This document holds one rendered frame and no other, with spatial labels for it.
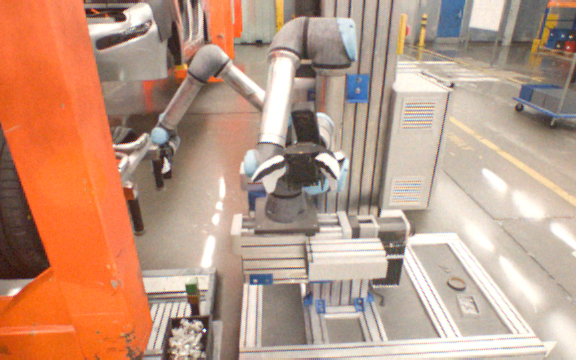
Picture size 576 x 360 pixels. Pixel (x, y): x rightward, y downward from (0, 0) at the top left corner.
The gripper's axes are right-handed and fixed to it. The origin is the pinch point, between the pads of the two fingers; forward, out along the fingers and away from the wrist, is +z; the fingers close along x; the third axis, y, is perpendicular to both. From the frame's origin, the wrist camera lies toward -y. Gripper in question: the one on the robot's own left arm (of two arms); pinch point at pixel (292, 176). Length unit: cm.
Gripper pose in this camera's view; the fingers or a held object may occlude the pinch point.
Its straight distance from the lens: 63.2
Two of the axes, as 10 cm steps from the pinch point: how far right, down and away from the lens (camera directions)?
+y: 1.3, 9.0, 4.1
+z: -2.0, 4.3, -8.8
